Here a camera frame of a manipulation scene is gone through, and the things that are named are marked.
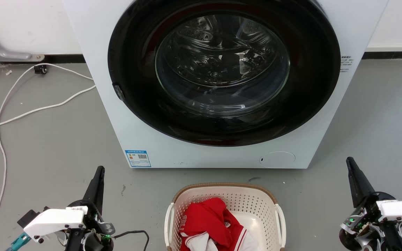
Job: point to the black round washer door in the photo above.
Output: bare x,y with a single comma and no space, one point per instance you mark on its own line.
134,108

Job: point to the small text sticker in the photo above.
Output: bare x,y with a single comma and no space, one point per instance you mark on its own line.
346,63

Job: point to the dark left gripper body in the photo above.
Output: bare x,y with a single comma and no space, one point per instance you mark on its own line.
94,237

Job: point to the white garment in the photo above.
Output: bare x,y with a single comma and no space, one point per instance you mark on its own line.
197,244

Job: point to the round white filter cover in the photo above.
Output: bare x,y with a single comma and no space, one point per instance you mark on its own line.
277,159

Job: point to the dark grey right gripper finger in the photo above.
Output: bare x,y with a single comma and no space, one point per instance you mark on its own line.
358,184

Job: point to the small black floor plug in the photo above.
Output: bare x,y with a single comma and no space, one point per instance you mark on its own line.
40,69

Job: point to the red garment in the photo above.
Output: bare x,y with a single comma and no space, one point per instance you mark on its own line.
204,216

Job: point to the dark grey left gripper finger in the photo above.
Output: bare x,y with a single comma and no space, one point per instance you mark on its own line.
96,188

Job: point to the blue energy label sticker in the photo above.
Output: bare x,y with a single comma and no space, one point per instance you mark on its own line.
138,158

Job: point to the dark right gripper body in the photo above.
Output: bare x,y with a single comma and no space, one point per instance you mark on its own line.
365,223

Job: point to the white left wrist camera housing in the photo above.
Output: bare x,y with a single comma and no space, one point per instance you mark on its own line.
54,221

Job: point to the white front-load washing machine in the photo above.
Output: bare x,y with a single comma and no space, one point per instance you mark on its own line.
222,157

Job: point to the grey wall pipe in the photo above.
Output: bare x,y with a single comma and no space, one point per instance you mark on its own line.
12,55

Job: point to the cream plastic laundry basket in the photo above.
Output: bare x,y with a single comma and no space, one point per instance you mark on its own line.
253,199

